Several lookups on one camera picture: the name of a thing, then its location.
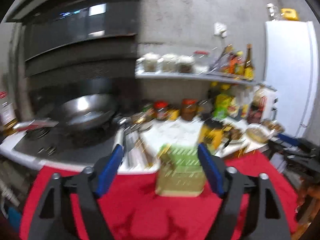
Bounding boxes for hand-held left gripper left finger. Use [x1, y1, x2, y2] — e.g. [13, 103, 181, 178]
[27, 144, 125, 240]

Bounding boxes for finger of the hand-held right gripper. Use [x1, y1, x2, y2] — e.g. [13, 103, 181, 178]
[268, 140, 297, 154]
[276, 133, 301, 147]

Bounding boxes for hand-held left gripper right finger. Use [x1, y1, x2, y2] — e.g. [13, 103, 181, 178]
[197, 142, 292, 240]

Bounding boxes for green plastic utensil holder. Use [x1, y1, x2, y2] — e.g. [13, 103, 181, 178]
[155, 142, 206, 198]

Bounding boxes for steel bowl with food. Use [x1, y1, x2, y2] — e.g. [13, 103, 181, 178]
[262, 120, 286, 133]

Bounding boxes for yellow bowl plastic wrap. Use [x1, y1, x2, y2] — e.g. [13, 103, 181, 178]
[246, 126, 269, 143]

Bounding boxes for pile of steel cutlery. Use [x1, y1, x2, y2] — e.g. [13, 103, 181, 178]
[120, 122, 153, 168]

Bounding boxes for white air fryer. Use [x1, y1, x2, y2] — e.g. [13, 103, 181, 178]
[260, 87, 278, 121]

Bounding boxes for plate of cooked food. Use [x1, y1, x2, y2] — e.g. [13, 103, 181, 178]
[225, 127, 247, 141]

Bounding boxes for black gas stove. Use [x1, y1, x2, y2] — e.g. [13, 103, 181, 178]
[13, 125, 121, 163]

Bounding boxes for red tablecloth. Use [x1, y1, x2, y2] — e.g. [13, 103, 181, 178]
[19, 152, 299, 240]

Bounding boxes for steel wok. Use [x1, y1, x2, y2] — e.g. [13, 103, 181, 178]
[14, 93, 120, 133]

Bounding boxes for white refrigerator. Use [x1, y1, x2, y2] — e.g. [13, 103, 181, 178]
[264, 20, 318, 138]

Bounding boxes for green bottle yellow cap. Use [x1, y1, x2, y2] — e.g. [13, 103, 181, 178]
[215, 85, 234, 119]

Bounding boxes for green label jar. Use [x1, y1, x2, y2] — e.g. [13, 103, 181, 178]
[142, 102, 156, 118]

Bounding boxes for dark sauce jar red lid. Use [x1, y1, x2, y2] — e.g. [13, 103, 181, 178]
[154, 101, 169, 121]

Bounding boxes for dark sauce bottle yellow label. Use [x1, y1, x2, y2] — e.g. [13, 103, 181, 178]
[243, 44, 255, 81]

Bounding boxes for clear utensil container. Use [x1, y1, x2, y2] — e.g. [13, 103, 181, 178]
[210, 46, 232, 74]

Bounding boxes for clear glass jar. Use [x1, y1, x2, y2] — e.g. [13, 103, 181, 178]
[192, 51, 210, 74]

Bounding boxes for white-lid spice jar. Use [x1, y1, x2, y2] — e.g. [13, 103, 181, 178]
[176, 55, 194, 73]
[161, 53, 178, 73]
[142, 52, 161, 73]

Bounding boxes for clear oil bottle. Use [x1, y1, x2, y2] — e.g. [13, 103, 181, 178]
[0, 102, 18, 131]

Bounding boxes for yellow box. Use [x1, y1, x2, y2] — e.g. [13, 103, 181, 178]
[280, 8, 299, 21]

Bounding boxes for small glass jar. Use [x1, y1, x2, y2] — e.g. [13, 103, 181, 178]
[266, 3, 279, 21]

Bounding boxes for dark jug red handle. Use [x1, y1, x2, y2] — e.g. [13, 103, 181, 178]
[247, 97, 267, 124]

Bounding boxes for white wall shelf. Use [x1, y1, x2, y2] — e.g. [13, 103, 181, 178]
[135, 71, 278, 91]

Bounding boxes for white wall socket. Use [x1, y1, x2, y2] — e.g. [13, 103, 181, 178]
[214, 22, 228, 38]

